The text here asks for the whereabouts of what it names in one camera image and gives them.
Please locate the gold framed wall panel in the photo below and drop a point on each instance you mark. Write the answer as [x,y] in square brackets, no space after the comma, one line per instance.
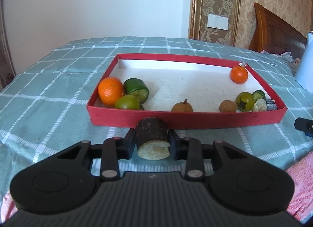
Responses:
[195,4]

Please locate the green tomato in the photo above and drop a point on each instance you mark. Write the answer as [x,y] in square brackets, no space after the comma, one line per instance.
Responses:
[127,102]
[244,101]

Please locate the large orange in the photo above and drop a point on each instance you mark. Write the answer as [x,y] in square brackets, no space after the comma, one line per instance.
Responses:
[110,91]

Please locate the brown longan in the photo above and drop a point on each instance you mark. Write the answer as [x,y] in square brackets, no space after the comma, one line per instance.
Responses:
[182,107]
[227,106]

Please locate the small orange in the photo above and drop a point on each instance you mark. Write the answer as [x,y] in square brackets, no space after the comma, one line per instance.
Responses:
[239,74]

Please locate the red cardboard box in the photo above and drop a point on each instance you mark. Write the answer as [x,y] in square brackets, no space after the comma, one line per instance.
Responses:
[190,85]

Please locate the pink patterned cloth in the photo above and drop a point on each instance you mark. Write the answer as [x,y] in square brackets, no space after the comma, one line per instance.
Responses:
[300,185]
[6,207]

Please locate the white light switch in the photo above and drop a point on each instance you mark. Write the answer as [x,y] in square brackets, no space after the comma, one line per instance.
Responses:
[217,21]

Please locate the large dark sugarcane piece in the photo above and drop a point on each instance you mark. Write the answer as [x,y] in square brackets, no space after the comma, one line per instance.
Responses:
[151,134]

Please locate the pink floral bedding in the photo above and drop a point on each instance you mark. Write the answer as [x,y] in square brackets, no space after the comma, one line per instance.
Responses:
[286,54]

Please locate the green checked bedsheet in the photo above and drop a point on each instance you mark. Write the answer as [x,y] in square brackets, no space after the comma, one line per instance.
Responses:
[49,95]

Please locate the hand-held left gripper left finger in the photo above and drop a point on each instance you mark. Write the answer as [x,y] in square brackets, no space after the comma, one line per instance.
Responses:
[129,145]

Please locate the small green cucumber piece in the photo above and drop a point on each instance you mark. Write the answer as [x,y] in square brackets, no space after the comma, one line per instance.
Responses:
[259,94]

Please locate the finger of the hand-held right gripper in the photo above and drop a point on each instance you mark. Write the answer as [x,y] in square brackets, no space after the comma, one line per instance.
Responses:
[302,124]

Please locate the patterned curtain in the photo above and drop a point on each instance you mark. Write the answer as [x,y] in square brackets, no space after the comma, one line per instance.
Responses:
[5,58]

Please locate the wooden headboard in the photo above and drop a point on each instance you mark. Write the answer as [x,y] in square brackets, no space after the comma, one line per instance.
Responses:
[276,33]

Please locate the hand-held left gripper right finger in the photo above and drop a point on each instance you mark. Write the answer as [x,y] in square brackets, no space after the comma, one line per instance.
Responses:
[174,145]

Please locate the pale blue plastic container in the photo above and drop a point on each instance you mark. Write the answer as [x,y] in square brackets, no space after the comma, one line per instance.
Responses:
[305,65]

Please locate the small dark sugarcane piece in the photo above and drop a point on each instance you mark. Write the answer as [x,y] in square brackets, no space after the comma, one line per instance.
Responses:
[265,105]

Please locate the large green cucumber piece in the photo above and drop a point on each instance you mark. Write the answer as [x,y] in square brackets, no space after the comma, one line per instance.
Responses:
[134,86]

